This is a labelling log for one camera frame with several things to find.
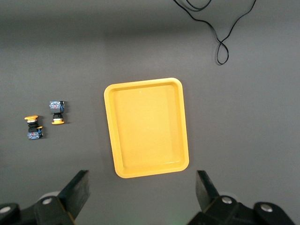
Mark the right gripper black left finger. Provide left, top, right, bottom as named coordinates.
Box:
left=34, top=170, right=91, bottom=225

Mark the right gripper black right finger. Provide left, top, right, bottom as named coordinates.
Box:
left=187, top=170, right=256, bottom=225

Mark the yellow mushroom push button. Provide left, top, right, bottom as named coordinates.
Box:
left=48, top=100, right=66, bottom=126
left=24, top=114, right=45, bottom=140

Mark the yellow plastic tray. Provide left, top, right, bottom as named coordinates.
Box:
left=104, top=77, right=190, bottom=179

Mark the long thin black cable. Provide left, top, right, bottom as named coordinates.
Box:
left=172, top=0, right=257, bottom=66

